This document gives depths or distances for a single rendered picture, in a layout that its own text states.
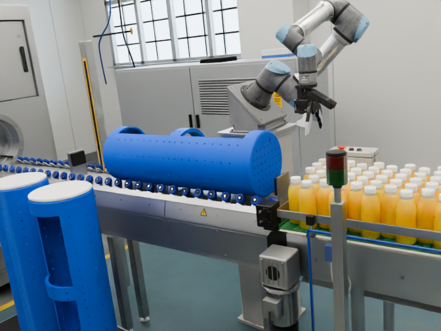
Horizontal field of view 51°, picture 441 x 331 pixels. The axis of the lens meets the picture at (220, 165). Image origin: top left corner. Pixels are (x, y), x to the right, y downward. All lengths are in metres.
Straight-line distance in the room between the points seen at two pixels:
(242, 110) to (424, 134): 2.52
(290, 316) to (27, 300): 1.42
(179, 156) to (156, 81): 2.50
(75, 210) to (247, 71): 2.12
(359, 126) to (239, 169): 3.00
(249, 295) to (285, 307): 1.02
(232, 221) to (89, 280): 0.71
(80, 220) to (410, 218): 1.34
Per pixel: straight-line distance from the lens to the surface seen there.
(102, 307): 2.31
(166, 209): 2.21
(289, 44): 1.99
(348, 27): 2.28
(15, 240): 2.51
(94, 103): 3.06
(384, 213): 1.68
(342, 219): 1.47
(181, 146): 2.06
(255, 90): 2.39
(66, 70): 7.30
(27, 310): 2.68
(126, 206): 2.39
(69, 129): 7.30
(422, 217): 1.65
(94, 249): 2.20
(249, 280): 2.70
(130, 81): 4.79
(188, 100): 4.24
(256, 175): 1.89
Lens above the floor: 1.60
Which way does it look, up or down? 15 degrees down
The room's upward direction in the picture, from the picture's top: 6 degrees counter-clockwise
